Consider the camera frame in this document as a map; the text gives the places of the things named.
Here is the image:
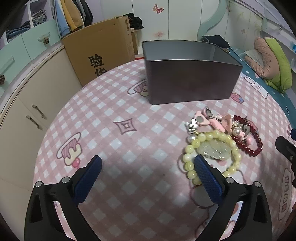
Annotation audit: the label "dark red bead bracelet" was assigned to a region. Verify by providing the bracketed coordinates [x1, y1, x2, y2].
[231, 114, 263, 157]

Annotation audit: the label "pale jade pendant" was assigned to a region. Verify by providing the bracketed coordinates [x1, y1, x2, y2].
[197, 139, 231, 161]

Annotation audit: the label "pink charm keychain cluster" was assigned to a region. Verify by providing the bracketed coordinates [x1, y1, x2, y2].
[185, 106, 256, 146]

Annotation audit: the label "yellow bead bracelet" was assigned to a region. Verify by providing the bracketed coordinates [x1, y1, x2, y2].
[181, 129, 242, 186]

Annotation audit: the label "pink and green quilt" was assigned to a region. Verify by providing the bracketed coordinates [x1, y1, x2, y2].
[244, 37, 292, 94]

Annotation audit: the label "bed with teal sheet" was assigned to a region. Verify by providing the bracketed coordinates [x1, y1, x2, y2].
[229, 48, 295, 128]

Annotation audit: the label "pink checkered tablecloth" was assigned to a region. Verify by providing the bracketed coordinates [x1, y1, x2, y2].
[34, 60, 295, 240]

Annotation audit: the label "cream curved cabinet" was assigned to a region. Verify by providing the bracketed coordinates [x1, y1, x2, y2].
[0, 44, 83, 193]

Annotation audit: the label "folded dark clothes on bed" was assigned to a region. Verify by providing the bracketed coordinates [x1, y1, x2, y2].
[201, 35, 230, 49]

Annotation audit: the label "dark grey metal tin box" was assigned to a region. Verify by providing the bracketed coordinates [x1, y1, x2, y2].
[142, 40, 243, 105]

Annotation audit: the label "mint green drawer unit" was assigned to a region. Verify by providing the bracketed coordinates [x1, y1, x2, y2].
[0, 20, 60, 94]

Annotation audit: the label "large cardboard box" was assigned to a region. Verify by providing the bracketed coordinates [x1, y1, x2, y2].
[62, 16, 134, 86]

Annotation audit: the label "white wardrobe with butterflies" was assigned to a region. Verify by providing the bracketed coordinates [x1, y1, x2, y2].
[86, 0, 219, 54]

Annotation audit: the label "small cardboard box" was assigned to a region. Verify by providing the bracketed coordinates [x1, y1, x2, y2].
[131, 28, 138, 56]

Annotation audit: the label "black clothes pile on boxes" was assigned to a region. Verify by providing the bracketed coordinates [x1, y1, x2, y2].
[125, 13, 144, 30]

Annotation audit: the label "hanging clothes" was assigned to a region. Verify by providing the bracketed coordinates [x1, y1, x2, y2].
[51, 0, 93, 39]

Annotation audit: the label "purple cubby shelf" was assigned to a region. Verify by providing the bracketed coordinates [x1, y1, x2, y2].
[1, 0, 54, 45]

